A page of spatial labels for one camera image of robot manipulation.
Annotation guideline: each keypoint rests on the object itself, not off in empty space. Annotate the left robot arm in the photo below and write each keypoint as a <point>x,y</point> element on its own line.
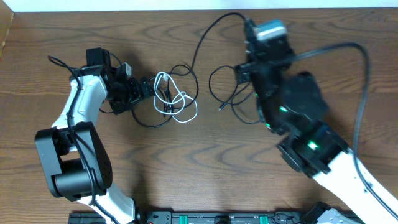
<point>74,160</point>

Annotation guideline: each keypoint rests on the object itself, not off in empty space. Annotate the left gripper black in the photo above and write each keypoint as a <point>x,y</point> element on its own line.
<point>136,94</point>

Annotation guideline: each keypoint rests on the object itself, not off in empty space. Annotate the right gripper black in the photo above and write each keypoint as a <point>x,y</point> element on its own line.
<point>244,73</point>

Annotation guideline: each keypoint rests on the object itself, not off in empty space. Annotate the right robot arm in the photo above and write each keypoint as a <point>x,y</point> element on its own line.
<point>294,108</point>

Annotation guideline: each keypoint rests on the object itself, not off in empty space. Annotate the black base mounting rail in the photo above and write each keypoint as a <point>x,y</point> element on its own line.
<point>164,217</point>

